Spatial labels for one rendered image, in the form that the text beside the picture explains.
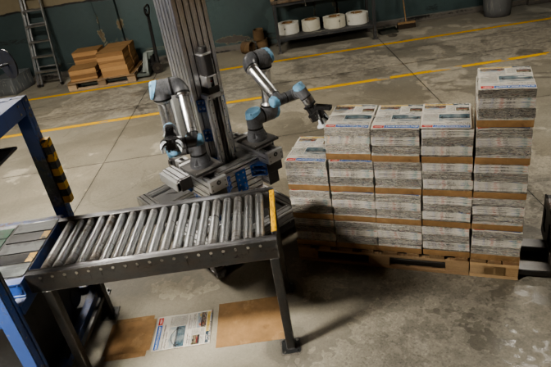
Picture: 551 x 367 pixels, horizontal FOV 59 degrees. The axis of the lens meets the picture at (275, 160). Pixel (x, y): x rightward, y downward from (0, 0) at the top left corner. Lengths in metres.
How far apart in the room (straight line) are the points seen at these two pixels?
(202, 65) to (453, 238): 1.97
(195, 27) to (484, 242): 2.30
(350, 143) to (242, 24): 6.75
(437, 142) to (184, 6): 1.78
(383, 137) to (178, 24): 1.47
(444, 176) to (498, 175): 0.29
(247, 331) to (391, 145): 1.46
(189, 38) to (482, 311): 2.49
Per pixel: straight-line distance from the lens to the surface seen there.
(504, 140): 2.98
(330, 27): 9.06
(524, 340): 3.19
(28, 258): 3.08
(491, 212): 3.22
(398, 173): 3.11
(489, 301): 3.37
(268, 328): 3.23
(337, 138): 3.08
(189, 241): 2.70
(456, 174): 3.09
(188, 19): 3.34
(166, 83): 3.16
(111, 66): 9.02
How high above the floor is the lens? 2.30
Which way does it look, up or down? 27 degrees down
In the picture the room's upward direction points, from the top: 9 degrees counter-clockwise
